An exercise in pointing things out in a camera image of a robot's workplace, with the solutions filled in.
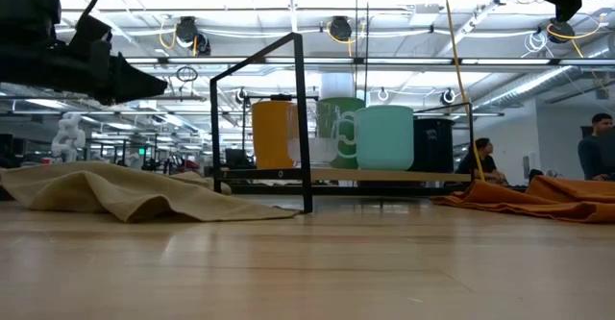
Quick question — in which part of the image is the black ceiling cable reel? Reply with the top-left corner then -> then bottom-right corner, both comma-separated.
547,17 -> 576,45
328,15 -> 355,42
175,15 -> 212,57

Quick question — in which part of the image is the navy blue enamel mug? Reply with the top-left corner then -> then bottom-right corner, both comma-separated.
412,116 -> 455,173

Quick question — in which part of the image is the teal plastic mug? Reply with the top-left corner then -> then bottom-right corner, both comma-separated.
335,105 -> 415,171

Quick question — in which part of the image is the orange cloth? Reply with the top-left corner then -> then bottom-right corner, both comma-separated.
431,175 -> 615,224

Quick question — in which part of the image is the beige cloth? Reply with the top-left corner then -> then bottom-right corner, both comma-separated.
0,160 -> 300,224

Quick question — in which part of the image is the tall green ribbed cup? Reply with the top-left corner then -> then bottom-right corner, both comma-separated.
315,96 -> 366,170

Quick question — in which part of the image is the person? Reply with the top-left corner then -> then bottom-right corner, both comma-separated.
577,112 -> 615,182
455,137 -> 508,185

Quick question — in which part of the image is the yellow hanging cord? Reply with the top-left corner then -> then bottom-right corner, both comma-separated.
441,0 -> 486,182

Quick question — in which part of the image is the silver ventilation duct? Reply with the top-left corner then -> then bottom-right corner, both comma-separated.
473,64 -> 576,111

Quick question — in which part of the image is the orange plastic cup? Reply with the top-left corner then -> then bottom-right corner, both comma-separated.
251,100 -> 295,170

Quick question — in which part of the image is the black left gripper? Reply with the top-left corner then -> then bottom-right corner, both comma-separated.
0,0 -> 169,107

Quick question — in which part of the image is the clear glass mug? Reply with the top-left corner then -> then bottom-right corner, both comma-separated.
286,101 -> 340,167

